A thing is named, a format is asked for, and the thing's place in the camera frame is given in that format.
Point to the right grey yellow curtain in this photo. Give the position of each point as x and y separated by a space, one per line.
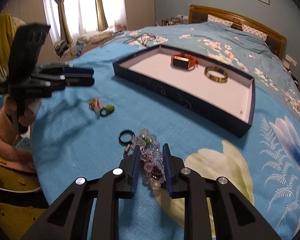
101 18

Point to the blue floral towel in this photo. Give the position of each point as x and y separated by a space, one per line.
83 132

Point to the white wall socket panel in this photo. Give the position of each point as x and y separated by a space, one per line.
291 60

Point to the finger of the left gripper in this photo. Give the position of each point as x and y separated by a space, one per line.
62 69
67 81

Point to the orange smart watch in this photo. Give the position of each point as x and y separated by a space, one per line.
183 61

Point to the crumpled blanket on sill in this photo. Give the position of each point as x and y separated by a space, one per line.
94 37

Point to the nightstand clutter rack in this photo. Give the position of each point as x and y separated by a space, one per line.
175 20

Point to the left beige wardrobe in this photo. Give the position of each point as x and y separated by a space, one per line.
139 14

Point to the tortoiseshell bangle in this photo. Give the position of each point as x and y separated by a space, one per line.
216 74

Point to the left patterned pillow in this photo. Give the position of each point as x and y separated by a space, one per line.
211 18

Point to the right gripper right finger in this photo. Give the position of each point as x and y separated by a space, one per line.
214 209

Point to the patterned pillow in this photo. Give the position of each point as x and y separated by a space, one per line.
211 18
251 30

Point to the left hand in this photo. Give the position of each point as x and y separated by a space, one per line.
30 113

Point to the blue floral duvet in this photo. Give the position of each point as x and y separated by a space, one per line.
236 48

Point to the right patterned pillow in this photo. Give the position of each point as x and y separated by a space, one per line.
251 30

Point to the pink small fan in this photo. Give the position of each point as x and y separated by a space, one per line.
119 27

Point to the left forearm pink sleeve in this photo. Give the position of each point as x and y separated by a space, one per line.
11 157

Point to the navy jewelry box tray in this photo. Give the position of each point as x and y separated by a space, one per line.
229 105

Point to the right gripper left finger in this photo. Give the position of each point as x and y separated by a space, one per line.
89 207

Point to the wooden headboard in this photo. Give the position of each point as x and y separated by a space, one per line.
275 41

